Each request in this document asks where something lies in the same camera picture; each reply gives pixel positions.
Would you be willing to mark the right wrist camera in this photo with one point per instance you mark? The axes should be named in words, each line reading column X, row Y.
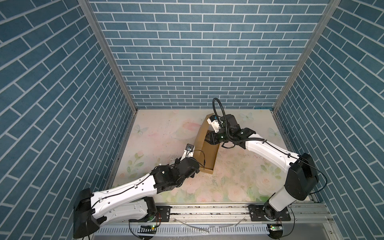
column 214, row 122

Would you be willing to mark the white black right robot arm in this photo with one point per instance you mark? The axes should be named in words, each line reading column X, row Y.
column 302, row 175

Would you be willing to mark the aluminium front rail frame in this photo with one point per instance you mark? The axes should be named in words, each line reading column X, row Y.
column 309, row 221

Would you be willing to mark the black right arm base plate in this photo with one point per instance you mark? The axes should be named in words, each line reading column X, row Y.
column 260, row 213

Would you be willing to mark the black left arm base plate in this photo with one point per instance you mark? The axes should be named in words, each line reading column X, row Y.
column 162, row 212

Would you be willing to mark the aluminium left corner post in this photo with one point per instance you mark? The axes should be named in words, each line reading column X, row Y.
column 93, row 22

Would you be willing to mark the brown cardboard paper box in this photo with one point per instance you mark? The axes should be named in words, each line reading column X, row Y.
column 205, row 153

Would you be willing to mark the aluminium right corner post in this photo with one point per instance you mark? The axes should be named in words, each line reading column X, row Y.
column 318, row 30

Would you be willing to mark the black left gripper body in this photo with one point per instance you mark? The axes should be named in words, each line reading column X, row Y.
column 179, row 183

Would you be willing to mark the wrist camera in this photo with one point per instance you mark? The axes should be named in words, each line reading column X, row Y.
column 188, row 153
column 214, row 122

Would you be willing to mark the aluminium corner post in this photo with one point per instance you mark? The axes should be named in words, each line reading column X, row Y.
column 318, row 30
column 93, row 22

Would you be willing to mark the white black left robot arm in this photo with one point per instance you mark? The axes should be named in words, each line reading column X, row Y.
column 132, row 201

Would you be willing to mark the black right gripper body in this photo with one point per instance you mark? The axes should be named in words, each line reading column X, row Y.
column 221, row 136

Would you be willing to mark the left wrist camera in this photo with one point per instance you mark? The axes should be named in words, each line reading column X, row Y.
column 188, row 153

